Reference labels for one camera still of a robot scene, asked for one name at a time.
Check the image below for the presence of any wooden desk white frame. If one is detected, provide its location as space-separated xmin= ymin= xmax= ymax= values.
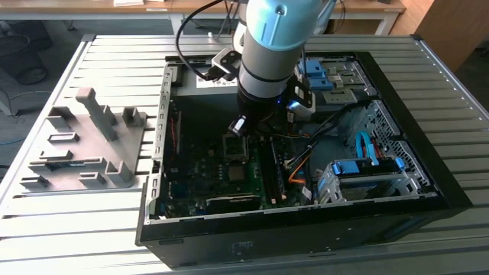
xmin=0 ymin=0 xmax=407 ymax=36

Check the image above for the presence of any black PC case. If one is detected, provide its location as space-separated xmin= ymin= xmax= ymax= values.
xmin=135 ymin=50 xmax=475 ymax=270

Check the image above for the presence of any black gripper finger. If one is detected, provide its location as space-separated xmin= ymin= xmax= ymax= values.
xmin=228 ymin=116 xmax=248 ymax=138

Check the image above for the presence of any black graphics card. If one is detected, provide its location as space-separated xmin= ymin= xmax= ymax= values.
xmin=206 ymin=194 xmax=262 ymax=215

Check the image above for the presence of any black bin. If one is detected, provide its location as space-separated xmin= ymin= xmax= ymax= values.
xmin=0 ymin=19 xmax=54 ymax=86

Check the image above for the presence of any green motherboard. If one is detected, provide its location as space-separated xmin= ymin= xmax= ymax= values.
xmin=164 ymin=125 xmax=310 ymax=218

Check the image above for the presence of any CPU socket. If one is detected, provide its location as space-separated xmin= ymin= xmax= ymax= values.
xmin=227 ymin=164 xmax=252 ymax=184

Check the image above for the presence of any blue flat wire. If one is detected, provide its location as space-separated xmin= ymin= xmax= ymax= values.
xmin=355 ymin=130 xmax=380 ymax=167

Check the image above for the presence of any hard disk in blue carrier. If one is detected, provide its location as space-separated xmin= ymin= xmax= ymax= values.
xmin=331 ymin=156 xmax=407 ymax=177

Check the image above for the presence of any grey parts rack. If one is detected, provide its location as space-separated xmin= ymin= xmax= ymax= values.
xmin=19 ymin=87 xmax=159 ymax=191

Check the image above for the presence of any black RAM stick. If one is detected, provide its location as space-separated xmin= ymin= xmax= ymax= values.
xmin=270 ymin=139 xmax=288 ymax=201

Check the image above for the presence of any black wire bundle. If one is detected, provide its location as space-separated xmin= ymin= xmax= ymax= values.
xmin=306 ymin=99 xmax=379 ymax=150

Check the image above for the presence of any orange flat wire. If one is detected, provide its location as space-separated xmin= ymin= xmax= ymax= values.
xmin=288 ymin=160 xmax=308 ymax=184

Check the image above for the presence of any blue RAM stick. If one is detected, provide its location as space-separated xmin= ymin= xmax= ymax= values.
xmin=44 ymin=162 xmax=87 ymax=170

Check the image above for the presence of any blue drive carrier latch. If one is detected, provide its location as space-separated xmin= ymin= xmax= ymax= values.
xmin=310 ymin=76 xmax=335 ymax=91
xmin=304 ymin=59 xmax=327 ymax=78

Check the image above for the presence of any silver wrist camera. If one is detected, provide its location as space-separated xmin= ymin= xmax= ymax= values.
xmin=211 ymin=48 xmax=243 ymax=83
xmin=286 ymin=81 xmax=318 ymax=116

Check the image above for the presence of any metal disk bay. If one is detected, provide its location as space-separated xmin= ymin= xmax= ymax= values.
xmin=314 ymin=160 xmax=424 ymax=205

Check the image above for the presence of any grey power supply unit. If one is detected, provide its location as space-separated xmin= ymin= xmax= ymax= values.
xmin=174 ymin=65 xmax=250 ymax=131

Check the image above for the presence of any grey metal drive cage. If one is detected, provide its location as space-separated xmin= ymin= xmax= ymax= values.
xmin=298 ymin=57 xmax=379 ymax=124

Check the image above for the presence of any brown wooden cabinet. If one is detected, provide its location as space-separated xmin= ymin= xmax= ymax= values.
xmin=415 ymin=0 xmax=489 ymax=72

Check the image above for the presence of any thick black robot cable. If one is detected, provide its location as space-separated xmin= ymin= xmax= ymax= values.
xmin=175 ymin=0 xmax=227 ymax=81

